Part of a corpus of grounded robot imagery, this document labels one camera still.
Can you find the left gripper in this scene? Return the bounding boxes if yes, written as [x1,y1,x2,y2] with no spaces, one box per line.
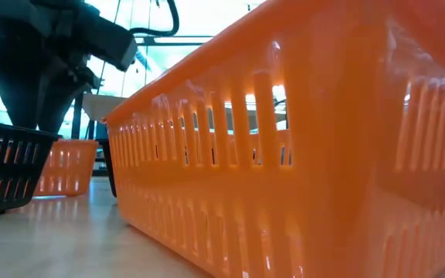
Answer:
[0,3,138,135]

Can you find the black plastic slotted basket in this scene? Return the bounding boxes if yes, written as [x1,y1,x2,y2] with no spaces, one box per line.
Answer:
[0,118,62,218]

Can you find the orange plastic slotted basket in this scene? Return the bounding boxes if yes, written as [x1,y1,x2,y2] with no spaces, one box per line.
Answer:
[32,138,99,198]
[104,0,445,278]

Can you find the wooden shelf with black legs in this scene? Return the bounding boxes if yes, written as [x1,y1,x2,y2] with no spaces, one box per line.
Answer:
[70,91,127,142]

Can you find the black computer monitor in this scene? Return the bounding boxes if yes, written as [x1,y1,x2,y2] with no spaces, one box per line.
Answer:
[95,121,110,141]

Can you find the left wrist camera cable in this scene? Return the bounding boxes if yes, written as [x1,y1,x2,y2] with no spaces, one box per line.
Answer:
[129,0,180,38]

